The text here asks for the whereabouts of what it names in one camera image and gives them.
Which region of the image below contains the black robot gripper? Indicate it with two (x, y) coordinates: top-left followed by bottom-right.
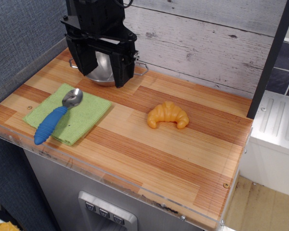
(61, 0), (137, 88)

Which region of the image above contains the steel bowl with wire handles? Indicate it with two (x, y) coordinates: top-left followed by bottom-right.
(69, 51), (149, 87)

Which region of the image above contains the green cloth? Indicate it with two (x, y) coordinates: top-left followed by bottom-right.
(23, 84), (111, 146)

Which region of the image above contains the orange plastic croissant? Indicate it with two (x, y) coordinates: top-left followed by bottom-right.
(147, 101), (189, 129)

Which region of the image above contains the stainless steel cabinet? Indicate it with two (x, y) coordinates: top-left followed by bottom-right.
(25, 150), (199, 231)

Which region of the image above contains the white ridged appliance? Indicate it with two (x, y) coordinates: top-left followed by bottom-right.
(239, 91), (289, 195)

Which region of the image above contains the yellow object bottom left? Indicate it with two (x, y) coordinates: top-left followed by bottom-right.
(0, 222), (20, 231)

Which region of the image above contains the blue handled metal spoon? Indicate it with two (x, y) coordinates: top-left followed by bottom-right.
(34, 89), (83, 145)

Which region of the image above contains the black cable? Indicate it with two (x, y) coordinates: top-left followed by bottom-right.
(114, 0), (134, 8)

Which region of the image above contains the black right shelf post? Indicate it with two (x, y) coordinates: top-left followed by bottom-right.
(247, 0), (289, 119)

